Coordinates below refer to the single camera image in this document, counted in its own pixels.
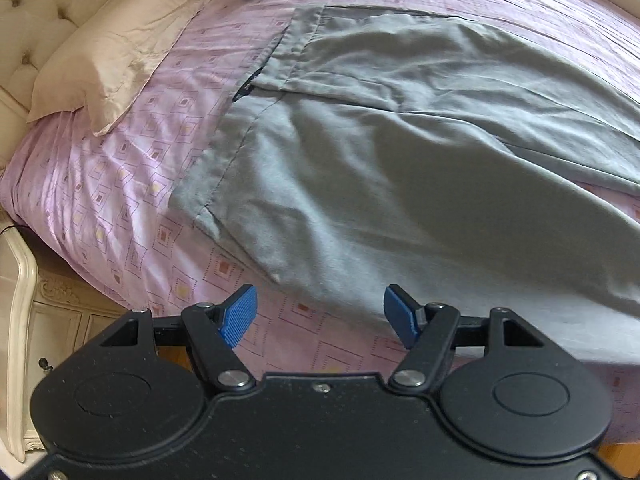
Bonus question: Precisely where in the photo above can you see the light grey pants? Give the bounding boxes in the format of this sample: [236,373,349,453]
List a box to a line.
[169,6,639,364]

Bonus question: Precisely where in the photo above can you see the white carved nightstand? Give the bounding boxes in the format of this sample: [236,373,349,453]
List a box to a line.
[1,214,125,463]

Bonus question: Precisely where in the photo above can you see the pink patterned bedsheet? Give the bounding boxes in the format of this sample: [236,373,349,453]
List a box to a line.
[0,0,640,444]

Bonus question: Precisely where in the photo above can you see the cream pillow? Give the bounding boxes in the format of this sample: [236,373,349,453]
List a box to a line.
[27,0,210,136]

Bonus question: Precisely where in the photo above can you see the cream tufted headboard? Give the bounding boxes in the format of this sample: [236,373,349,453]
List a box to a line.
[0,0,151,111]

